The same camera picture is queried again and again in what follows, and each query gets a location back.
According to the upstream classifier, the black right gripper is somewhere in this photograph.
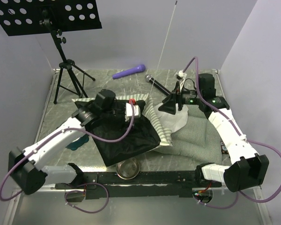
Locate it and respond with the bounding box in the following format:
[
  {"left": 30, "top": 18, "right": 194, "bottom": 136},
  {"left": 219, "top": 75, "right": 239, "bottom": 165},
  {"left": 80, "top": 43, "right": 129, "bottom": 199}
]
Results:
[{"left": 158, "top": 82, "right": 202, "bottom": 116}]

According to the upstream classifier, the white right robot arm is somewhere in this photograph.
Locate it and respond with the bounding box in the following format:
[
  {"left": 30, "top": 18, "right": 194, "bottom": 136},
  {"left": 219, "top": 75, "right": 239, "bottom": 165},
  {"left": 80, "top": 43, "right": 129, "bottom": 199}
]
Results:
[{"left": 158, "top": 72, "right": 269, "bottom": 192}]

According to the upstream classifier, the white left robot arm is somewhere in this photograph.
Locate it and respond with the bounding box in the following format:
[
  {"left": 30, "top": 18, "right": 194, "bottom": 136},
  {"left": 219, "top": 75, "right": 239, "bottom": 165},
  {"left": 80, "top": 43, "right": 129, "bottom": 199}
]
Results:
[{"left": 7, "top": 90, "right": 141, "bottom": 195}]

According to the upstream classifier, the teal double pet feeder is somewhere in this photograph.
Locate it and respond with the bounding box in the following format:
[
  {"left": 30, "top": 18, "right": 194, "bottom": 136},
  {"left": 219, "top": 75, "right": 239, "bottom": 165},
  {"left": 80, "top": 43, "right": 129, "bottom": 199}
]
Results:
[{"left": 66, "top": 135, "right": 89, "bottom": 151}]

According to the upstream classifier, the black handheld microphone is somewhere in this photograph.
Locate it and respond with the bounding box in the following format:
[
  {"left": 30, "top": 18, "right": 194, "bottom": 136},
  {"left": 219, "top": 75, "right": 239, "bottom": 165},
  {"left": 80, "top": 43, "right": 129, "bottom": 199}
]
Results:
[{"left": 145, "top": 74, "right": 171, "bottom": 96}]

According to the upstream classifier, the grey checked cushion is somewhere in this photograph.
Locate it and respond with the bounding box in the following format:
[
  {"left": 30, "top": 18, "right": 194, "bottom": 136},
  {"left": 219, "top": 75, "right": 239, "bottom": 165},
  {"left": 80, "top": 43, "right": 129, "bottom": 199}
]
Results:
[{"left": 154, "top": 105, "right": 222, "bottom": 164}]

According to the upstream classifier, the purple plastic microphone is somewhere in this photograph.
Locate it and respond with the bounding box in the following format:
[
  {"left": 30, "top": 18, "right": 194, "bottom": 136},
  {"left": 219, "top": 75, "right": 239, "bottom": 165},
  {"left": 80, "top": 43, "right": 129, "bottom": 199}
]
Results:
[{"left": 112, "top": 64, "right": 146, "bottom": 79}]

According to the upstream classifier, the stainless steel bowl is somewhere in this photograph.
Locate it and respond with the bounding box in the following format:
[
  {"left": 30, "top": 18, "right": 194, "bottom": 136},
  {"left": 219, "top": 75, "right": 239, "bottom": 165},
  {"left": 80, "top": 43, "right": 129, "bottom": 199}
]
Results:
[{"left": 116, "top": 157, "right": 140, "bottom": 180}]

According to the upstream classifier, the red owl number tag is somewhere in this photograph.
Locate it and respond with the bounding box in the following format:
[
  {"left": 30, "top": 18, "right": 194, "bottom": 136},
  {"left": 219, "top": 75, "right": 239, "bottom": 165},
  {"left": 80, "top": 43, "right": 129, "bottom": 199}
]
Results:
[{"left": 220, "top": 141, "right": 228, "bottom": 154}]

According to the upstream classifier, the black perforated music stand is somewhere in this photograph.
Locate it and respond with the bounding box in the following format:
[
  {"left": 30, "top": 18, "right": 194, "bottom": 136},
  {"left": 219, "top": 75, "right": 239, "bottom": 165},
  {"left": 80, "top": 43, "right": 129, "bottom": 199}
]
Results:
[{"left": 0, "top": 0, "right": 102, "bottom": 104}]

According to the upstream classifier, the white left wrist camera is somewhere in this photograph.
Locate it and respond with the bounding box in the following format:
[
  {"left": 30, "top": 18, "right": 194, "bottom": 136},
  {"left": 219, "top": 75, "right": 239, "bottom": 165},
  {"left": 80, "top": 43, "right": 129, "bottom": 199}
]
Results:
[{"left": 125, "top": 98, "right": 141, "bottom": 122}]

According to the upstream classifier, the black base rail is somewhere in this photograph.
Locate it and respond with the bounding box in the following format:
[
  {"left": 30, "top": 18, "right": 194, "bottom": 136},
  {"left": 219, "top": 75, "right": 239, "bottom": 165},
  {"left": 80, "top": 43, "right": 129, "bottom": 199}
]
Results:
[{"left": 55, "top": 171, "right": 223, "bottom": 200}]

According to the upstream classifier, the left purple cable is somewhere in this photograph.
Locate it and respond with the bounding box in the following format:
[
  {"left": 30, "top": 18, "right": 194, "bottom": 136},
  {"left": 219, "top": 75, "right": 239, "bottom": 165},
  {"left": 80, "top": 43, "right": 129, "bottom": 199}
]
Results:
[{"left": 0, "top": 103, "right": 135, "bottom": 213}]

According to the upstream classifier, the purple cable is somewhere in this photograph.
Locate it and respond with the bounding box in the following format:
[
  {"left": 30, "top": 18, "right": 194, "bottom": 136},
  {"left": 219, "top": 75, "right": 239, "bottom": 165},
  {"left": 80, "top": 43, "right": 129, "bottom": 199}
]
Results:
[
  {"left": 182, "top": 56, "right": 281, "bottom": 209},
  {"left": 0, "top": 103, "right": 135, "bottom": 213}
]

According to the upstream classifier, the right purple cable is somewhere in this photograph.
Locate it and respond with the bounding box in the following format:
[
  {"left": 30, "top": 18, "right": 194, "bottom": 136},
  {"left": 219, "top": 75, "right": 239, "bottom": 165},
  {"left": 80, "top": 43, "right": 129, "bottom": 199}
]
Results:
[{"left": 182, "top": 56, "right": 281, "bottom": 209}]

